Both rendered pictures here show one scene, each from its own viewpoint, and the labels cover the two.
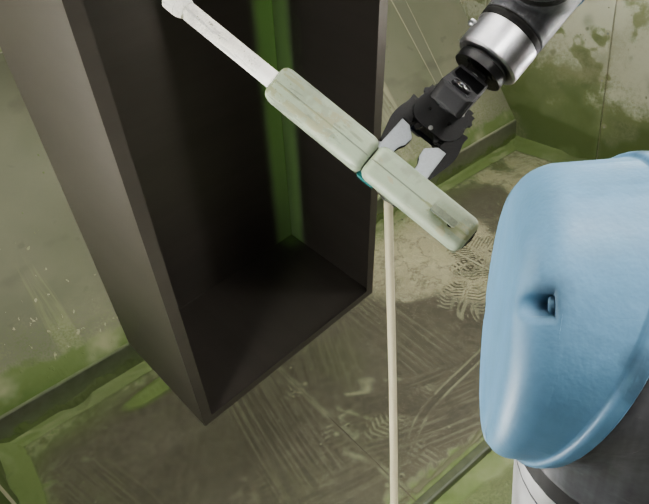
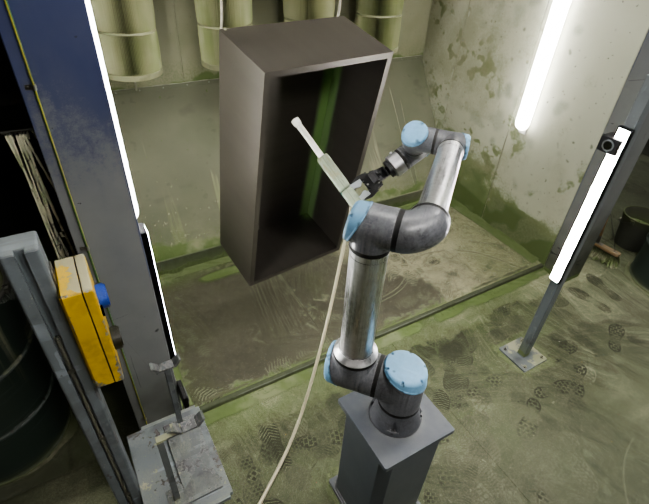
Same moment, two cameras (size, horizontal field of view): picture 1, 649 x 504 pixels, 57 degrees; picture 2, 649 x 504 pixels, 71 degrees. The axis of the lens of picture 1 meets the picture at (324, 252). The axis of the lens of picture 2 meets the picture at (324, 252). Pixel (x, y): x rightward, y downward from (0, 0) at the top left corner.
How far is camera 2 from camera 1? 1.00 m
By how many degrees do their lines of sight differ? 2
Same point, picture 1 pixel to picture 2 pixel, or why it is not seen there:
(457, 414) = not seen: hidden behind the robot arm
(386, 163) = (350, 192)
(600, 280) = (357, 214)
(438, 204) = not seen: hidden behind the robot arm
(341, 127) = (339, 177)
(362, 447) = (315, 323)
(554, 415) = (349, 229)
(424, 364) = not seen: hidden behind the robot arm
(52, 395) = (165, 264)
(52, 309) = (175, 220)
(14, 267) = (162, 194)
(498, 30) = (396, 159)
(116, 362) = (200, 256)
